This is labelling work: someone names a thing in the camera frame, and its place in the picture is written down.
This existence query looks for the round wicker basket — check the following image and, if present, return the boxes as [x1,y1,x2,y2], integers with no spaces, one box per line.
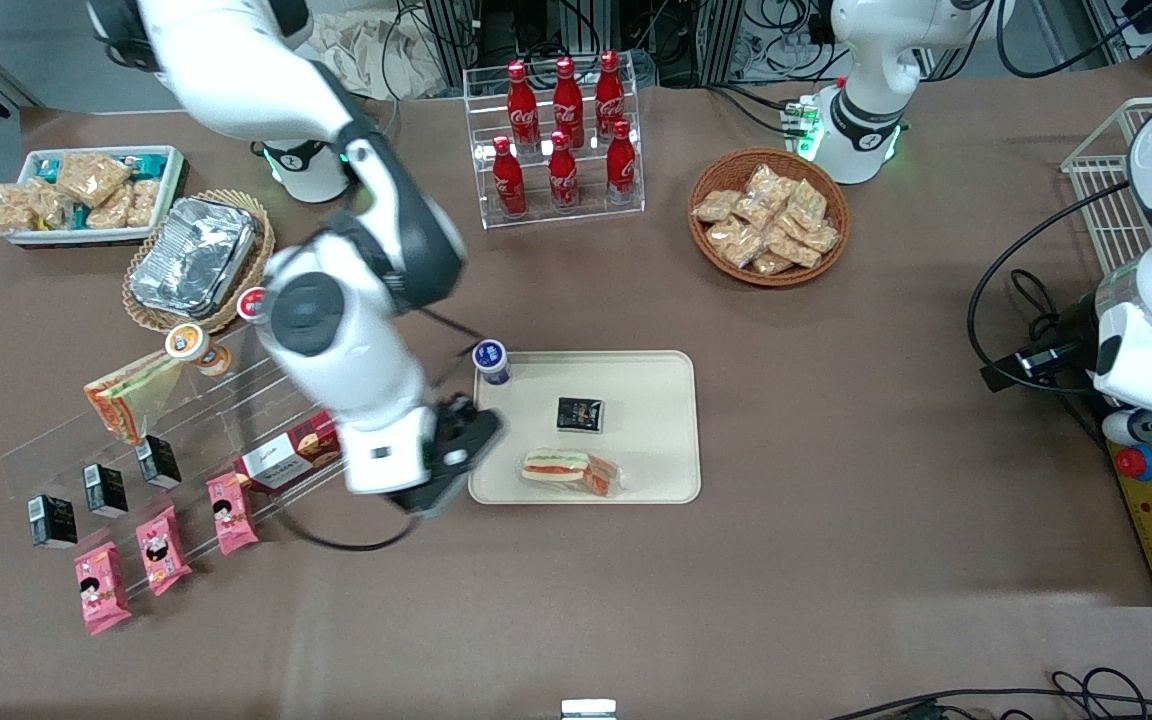
[687,148,851,289]

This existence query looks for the black cable bundle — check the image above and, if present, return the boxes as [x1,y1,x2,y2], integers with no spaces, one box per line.
[376,0,1152,136]

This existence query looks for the blue lid yogurt cup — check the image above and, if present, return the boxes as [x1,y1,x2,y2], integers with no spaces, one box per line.
[472,339,513,388]

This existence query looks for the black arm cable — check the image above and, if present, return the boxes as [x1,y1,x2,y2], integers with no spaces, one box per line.
[966,180,1137,396]

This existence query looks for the small black snack box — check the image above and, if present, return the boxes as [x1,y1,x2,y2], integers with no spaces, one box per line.
[556,397,605,435]
[28,494,79,549]
[83,464,129,519]
[135,435,183,490]

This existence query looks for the aluminium frame rack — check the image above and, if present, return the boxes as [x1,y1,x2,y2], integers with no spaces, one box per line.
[421,0,749,87]

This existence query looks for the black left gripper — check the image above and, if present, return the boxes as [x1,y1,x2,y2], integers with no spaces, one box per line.
[981,295,1102,401]

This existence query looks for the white plastic bin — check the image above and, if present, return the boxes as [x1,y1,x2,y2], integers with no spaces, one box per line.
[4,146,187,249]

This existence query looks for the cream plastic tray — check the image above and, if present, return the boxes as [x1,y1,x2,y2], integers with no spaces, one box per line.
[468,350,702,505]

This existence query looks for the silver foil container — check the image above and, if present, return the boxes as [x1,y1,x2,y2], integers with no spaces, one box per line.
[129,196,257,319]

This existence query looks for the pink snack pack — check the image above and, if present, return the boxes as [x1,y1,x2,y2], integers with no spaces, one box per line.
[206,472,260,557]
[135,505,193,598]
[74,541,133,637]

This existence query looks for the red plaid cookie box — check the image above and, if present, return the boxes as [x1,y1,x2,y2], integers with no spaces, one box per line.
[234,410,343,494]

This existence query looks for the black floor cables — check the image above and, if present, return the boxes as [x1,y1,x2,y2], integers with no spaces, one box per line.
[826,668,1152,720]

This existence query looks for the white wire basket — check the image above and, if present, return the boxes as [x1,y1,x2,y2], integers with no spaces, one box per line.
[1061,97,1152,273]

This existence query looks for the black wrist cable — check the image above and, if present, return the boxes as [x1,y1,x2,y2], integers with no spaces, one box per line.
[281,305,497,553]

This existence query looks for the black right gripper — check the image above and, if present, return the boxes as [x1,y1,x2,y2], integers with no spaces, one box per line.
[406,396,504,516]

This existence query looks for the oval wicker basket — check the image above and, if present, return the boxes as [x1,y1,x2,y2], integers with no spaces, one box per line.
[122,189,276,335]

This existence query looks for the triangle sandwich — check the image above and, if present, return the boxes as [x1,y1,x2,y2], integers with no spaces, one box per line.
[520,448,625,498]
[84,352,184,445]

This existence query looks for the clear acrylic bottle rack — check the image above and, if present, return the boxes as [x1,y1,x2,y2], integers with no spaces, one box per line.
[463,65,646,231]

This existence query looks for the orange lid yogurt cup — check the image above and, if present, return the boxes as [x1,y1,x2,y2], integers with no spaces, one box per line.
[164,322,234,378]

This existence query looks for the red cola bottle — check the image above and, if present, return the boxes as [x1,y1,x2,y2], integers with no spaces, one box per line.
[506,61,540,153]
[547,130,580,211]
[605,120,637,206]
[594,50,626,141]
[492,136,527,218]
[552,56,585,149]

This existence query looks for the clear acrylic stepped shelf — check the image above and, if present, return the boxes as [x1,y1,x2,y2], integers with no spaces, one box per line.
[1,320,352,601]

